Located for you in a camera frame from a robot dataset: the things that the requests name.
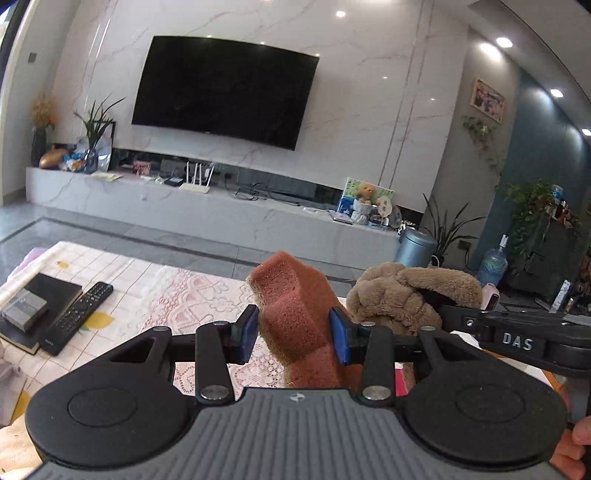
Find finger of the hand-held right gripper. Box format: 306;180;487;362
422;288;493;343

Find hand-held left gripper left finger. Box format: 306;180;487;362
109;305;260;407

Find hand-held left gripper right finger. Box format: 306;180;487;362
329;308;486;403

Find reddish brown sponge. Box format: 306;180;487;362
247;250;357;389

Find brown plush toy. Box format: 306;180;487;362
346;262;484;339

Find person's right hand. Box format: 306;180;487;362
549;414;591;480

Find pink heater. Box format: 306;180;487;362
480;282;502;311

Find blue water bottle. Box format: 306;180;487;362
475;234;509;286

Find blue-grey trash can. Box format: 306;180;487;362
396;229;437;269

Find long-leaf potted plant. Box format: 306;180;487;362
422;194;488;268

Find dark cabinet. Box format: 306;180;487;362
512;217;591;302

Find leafy green plant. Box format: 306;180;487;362
505;181;570;259

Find white round ornament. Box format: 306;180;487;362
375;194;396;228

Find white marble television console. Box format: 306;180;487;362
25;166;402;265

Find white router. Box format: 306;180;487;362
179;161;214;193

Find black remote control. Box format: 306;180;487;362
42;282;114;356

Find hanging green vine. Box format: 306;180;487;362
462;115;507;186

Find black book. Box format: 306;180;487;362
0;273;84;356

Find grey box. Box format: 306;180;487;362
1;288;49;332

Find clear plastic snack bag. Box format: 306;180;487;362
62;138;112;173

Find green plant in blue vase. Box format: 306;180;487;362
74;95;126;175

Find golden ornament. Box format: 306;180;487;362
39;148;70;171

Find dried flowers in dark vase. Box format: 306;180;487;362
30;95;59;168

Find black cables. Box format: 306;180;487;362
235;182;297;204

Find framed wall picture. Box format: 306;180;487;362
470;78;506;124

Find black wall television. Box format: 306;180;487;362
131;36;320;151

